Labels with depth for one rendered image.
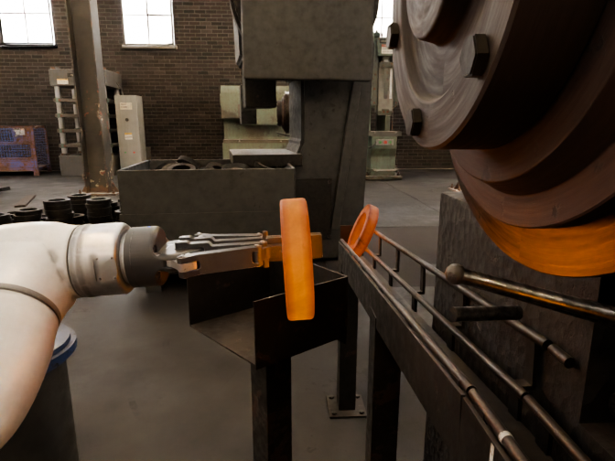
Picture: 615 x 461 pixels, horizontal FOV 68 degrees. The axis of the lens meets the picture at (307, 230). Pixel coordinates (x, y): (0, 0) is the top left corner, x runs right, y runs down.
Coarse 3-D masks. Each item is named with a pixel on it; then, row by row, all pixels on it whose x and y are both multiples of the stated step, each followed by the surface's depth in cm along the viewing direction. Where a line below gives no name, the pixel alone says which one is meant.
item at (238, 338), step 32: (192, 288) 95; (224, 288) 99; (256, 288) 105; (320, 288) 81; (192, 320) 96; (224, 320) 97; (256, 320) 74; (288, 320) 78; (320, 320) 83; (256, 352) 75; (288, 352) 79; (256, 384) 91; (288, 384) 91; (256, 416) 93; (288, 416) 93; (256, 448) 95; (288, 448) 95
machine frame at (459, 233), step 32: (448, 192) 85; (448, 224) 82; (448, 256) 82; (480, 256) 69; (448, 288) 82; (576, 288) 47; (608, 288) 43; (448, 320) 82; (544, 320) 52; (576, 320) 47; (512, 352) 60; (544, 352) 52; (576, 352) 47; (608, 352) 45; (544, 384) 53; (576, 384) 47; (608, 384) 46; (576, 416) 47; (608, 416) 46; (608, 448) 43
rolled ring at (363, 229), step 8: (368, 208) 147; (376, 208) 147; (360, 216) 154; (368, 216) 143; (376, 216) 143; (360, 224) 156; (368, 224) 141; (376, 224) 142; (352, 232) 156; (360, 232) 156; (368, 232) 141; (352, 240) 155; (360, 240) 141; (368, 240) 141; (352, 248) 145; (360, 248) 143
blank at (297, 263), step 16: (288, 208) 54; (304, 208) 54; (288, 224) 52; (304, 224) 52; (288, 240) 51; (304, 240) 51; (288, 256) 51; (304, 256) 51; (288, 272) 51; (304, 272) 51; (288, 288) 51; (304, 288) 52; (288, 304) 53; (304, 304) 53
